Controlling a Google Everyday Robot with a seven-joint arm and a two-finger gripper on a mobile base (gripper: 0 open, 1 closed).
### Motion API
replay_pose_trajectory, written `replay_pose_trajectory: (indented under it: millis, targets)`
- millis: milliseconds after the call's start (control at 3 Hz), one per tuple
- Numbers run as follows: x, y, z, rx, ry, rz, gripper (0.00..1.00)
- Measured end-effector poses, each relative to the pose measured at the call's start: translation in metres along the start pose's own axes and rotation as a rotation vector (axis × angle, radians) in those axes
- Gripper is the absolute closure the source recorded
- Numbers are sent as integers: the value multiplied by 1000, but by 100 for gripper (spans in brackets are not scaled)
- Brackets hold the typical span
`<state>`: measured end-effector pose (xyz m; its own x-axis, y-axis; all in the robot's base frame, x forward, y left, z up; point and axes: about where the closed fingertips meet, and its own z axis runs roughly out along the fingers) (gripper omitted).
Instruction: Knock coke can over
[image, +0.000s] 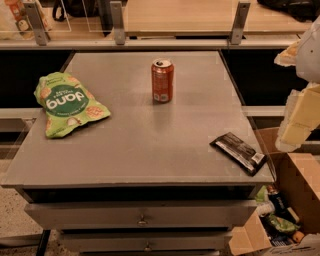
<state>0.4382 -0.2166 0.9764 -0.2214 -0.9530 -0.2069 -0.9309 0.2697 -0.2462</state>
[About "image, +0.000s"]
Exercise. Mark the grey drawer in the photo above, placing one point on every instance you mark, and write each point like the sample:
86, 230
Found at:
141, 214
146, 242

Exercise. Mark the green packet in box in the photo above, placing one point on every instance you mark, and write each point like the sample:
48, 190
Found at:
282, 225

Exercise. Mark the middle metal bracket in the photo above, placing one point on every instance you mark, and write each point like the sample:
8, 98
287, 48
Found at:
118, 22

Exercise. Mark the lower grey drawer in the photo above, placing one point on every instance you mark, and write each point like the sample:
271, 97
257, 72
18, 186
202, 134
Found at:
146, 242

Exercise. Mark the left metal bracket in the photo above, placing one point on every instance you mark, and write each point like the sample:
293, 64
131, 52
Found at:
40, 34

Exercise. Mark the cardboard box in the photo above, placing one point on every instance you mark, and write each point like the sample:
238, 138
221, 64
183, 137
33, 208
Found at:
298, 179

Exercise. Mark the orange white package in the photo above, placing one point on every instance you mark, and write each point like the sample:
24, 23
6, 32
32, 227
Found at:
14, 21

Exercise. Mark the dark bag top right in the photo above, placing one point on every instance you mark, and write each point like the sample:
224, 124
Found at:
300, 10

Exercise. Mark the dark bottle in box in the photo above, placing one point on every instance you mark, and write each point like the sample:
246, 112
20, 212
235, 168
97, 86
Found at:
276, 198

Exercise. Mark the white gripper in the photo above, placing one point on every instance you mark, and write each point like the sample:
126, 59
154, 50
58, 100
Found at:
310, 56

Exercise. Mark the orange soda can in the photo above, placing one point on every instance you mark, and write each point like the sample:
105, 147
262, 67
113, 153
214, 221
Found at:
162, 74

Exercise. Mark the black snack bar wrapper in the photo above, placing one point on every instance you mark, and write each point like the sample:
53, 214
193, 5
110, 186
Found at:
240, 152

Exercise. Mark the grey drawer cabinet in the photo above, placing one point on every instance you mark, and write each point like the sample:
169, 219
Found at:
143, 151

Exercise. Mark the green snack bag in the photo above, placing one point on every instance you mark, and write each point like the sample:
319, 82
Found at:
67, 103

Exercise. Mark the black bag on shelf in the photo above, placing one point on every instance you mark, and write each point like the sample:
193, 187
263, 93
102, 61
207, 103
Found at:
74, 8

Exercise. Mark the upper grey drawer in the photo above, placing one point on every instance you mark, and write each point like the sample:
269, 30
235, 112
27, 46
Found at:
141, 214

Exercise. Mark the metal bracket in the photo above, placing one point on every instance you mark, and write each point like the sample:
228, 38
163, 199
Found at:
239, 22
40, 34
118, 22

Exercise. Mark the right metal bracket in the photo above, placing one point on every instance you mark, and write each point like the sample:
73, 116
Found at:
239, 22

